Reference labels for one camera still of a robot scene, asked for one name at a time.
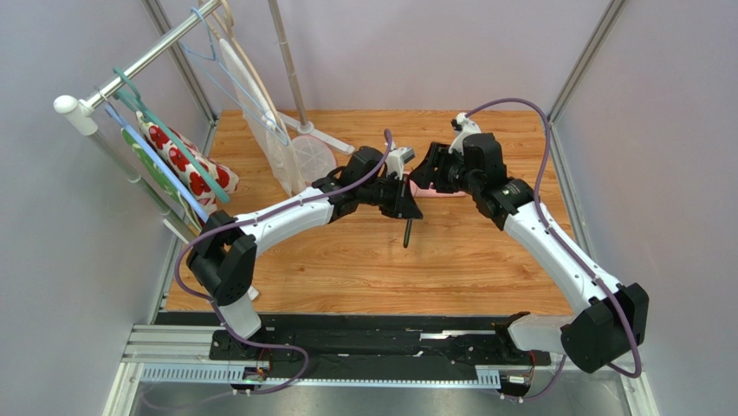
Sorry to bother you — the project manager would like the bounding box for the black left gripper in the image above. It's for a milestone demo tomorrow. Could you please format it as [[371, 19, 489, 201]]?
[[358, 172, 423, 220]]

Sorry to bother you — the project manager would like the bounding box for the pink cloth napkin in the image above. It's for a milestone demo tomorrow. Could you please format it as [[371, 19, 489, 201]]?
[[405, 171, 466, 198]]

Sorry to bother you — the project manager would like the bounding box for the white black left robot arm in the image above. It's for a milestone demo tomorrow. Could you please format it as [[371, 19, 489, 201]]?
[[186, 146, 423, 339]]

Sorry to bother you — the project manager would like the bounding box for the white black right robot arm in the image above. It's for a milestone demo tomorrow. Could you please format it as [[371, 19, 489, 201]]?
[[410, 133, 650, 374]]

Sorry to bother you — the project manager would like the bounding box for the beige hanger with white cloth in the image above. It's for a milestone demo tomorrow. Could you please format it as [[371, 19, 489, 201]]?
[[205, 1, 306, 196]]

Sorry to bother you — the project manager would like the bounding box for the red floral white cloth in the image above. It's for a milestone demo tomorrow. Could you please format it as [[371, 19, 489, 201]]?
[[121, 111, 217, 220]]

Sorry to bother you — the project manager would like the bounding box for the light blue thin hanger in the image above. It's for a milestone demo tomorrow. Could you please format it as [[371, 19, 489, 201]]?
[[179, 28, 291, 147]]

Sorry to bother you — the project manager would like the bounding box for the green patterned cloth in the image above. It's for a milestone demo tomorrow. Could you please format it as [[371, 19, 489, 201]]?
[[120, 127, 200, 229]]

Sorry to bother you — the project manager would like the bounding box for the teal plastic hanger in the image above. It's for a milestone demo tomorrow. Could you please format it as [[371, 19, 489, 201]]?
[[113, 68, 230, 203]]

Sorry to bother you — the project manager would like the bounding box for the blue plastic hanger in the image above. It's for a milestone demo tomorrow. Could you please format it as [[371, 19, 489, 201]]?
[[102, 102, 210, 224]]

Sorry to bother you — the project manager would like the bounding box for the metal clothes rack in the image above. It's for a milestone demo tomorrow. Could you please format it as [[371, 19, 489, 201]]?
[[52, 0, 356, 302]]

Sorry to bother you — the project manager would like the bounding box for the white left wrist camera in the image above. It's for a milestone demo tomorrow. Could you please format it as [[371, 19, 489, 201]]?
[[385, 146, 415, 179]]

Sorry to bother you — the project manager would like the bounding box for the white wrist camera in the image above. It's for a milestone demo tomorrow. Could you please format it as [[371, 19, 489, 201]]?
[[449, 113, 482, 154], [385, 146, 415, 179]]

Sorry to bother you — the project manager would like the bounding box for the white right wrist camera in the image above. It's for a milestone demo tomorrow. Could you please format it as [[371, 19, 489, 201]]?
[[449, 113, 482, 154]]

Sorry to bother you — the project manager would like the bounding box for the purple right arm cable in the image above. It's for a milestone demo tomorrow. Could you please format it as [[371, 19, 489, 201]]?
[[463, 98, 644, 403]]

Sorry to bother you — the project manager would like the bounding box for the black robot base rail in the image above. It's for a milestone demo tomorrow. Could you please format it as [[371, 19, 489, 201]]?
[[209, 314, 552, 381]]

